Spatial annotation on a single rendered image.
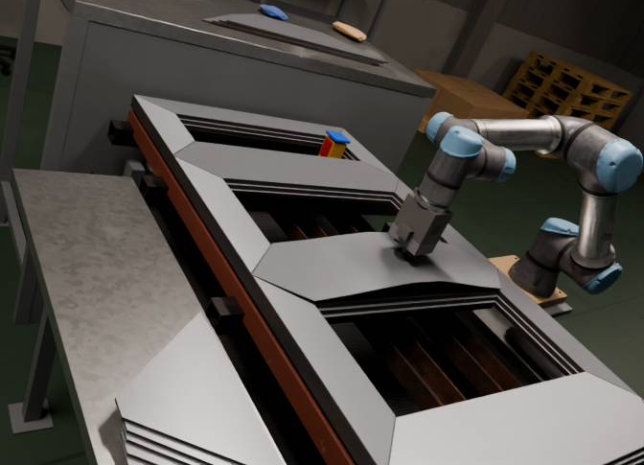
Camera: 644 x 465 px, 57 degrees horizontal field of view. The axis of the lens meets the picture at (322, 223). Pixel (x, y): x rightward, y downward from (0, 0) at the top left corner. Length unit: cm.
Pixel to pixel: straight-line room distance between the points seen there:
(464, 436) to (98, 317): 63
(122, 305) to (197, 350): 18
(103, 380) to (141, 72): 99
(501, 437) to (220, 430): 46
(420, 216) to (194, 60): 85
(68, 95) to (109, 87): 11
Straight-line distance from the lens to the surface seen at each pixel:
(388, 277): 122
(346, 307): 116
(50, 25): 459
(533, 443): 111
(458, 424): 104
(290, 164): 162
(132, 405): 90
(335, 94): 205
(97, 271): 117
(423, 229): 124
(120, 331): 106
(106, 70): 172
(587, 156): 157
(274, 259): 117
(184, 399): 93
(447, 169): 120
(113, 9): 167
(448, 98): 585
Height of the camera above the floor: 145
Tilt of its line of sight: 26 degrees down
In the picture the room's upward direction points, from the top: 24 degrees clockwise
